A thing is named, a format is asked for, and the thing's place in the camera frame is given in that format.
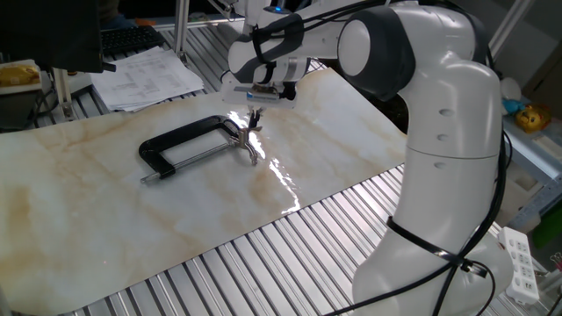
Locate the yellow toy figure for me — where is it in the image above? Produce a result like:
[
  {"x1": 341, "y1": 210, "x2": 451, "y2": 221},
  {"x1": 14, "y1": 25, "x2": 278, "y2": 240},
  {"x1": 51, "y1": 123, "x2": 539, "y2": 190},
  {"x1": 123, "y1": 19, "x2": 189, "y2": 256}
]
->
[{"x1": 515, "y1": 104, "x2": 552, "y2": 134}]

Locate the white power strip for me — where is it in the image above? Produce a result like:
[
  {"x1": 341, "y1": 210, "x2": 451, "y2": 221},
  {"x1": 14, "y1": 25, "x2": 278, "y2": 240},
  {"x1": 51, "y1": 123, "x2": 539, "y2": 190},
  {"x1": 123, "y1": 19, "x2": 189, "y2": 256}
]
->
[{"x1": 497, "y1": 226, "x2": 541, "y2": 306}]

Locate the black monitor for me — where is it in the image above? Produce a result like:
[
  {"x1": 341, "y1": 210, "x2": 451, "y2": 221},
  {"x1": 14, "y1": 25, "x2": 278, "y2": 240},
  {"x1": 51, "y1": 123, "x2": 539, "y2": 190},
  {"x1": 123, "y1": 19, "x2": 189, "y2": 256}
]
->
[{"x1": 0, "y1": 0, "x2": 118, "y2": 74}]

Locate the aluminium profile post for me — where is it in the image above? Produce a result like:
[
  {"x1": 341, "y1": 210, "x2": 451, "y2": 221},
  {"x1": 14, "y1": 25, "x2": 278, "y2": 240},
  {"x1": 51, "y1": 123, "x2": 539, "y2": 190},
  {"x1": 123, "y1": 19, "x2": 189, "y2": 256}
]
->
[{"x1": 172, "y1": 0, "x2": 191, "y2": 65}]

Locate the glossy marble pattern sheet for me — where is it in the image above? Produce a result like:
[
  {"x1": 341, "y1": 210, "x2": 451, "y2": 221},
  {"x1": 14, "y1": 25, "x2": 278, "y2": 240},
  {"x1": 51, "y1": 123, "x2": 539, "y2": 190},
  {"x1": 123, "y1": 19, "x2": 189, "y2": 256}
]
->
[{"x1": 0, "y1": 67, "x2": 409, "y2": 316}]

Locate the yellow packet on white box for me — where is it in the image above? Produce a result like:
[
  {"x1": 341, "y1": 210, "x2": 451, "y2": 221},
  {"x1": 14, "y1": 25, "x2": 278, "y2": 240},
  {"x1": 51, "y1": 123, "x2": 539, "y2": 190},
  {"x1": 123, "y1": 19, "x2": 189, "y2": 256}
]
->
[{"x1": 0, "y1": 59, "x2": 43, "y2": 97}]

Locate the stack of printed papers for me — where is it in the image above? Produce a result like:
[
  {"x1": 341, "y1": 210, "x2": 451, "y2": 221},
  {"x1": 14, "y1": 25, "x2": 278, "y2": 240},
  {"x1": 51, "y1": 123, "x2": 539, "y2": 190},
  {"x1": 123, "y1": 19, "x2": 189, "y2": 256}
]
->
[{"x1": 89, "y1": 46, "x2": 205, "y2": 113}]

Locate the silver camera with blue caps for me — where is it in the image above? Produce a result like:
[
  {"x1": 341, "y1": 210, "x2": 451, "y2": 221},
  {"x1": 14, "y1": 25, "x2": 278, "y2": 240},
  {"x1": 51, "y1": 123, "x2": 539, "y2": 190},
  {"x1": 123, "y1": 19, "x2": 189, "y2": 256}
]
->
[{"x1": 234, "y1": 83, "x2": 298, "y2": 103}]

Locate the blue toy figure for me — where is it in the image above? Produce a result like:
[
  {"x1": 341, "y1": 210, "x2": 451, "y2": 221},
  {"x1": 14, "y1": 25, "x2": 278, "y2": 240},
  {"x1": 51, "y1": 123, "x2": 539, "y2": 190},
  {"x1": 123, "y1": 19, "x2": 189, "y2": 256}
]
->
[{"x1": 501, "y1": 97, "x2": 527, "y2": 117}]

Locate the black keyboard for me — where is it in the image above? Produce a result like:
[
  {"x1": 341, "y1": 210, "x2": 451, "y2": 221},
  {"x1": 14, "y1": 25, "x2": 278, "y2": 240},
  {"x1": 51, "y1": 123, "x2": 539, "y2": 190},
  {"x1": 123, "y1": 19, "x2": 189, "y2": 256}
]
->
[{"x1": 99, "y1": 25, "x2": 168, "y2": 56}]

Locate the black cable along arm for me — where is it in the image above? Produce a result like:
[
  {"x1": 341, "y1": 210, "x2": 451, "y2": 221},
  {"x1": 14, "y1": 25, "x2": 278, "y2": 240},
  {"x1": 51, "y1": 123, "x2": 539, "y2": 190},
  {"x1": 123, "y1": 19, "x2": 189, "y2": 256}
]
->
[{"x1": 324, "y1": 131, "x2": 510, "y2": 316}]

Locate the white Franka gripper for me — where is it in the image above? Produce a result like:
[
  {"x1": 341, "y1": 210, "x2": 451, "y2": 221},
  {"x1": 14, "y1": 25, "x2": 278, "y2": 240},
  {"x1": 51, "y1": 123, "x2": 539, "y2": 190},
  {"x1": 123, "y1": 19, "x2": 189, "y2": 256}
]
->
[{"x1": 220, "y1": 71, "x2": 300, "y2": 130}]

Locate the black C-clamp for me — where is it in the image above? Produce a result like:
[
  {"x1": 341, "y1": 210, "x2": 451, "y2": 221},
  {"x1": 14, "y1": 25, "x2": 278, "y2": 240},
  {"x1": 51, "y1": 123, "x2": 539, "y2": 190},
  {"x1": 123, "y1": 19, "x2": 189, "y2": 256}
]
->
[{"x1": 138, "y1": 114, "x2": 247, "y2": 185}]

